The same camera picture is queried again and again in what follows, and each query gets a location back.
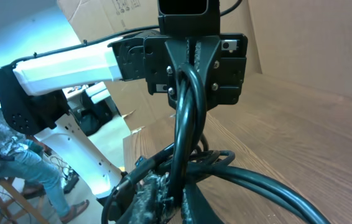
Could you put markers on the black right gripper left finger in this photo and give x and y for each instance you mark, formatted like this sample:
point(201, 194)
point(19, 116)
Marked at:
point(149, 203)

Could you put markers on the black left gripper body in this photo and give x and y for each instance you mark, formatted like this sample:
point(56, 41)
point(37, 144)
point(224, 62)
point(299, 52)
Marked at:
point(226, 77)

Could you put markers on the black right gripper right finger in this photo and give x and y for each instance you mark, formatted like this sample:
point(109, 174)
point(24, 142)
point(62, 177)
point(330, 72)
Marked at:
point(195, 208)

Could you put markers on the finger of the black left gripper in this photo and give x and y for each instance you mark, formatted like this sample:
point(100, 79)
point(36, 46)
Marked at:
point(177, 65)
point(206, 51)

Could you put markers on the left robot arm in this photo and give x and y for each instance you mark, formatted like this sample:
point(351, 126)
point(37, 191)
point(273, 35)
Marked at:
point(33, 102)

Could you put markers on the seated person in background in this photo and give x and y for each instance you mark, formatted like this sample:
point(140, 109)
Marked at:
point(18, 158)

